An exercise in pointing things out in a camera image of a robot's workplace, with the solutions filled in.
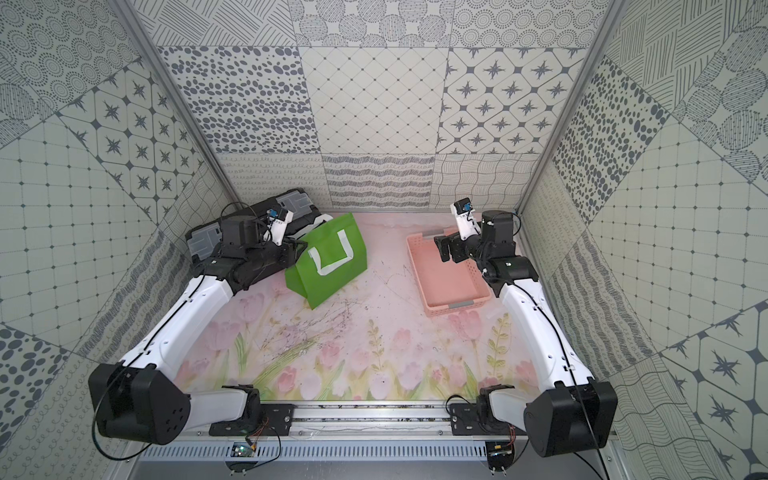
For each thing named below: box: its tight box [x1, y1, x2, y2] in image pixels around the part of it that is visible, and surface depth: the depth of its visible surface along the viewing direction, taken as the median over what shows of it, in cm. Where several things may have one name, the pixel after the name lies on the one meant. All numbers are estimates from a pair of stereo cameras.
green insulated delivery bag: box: [285, 212, 368, 310], surface depth 89 cm
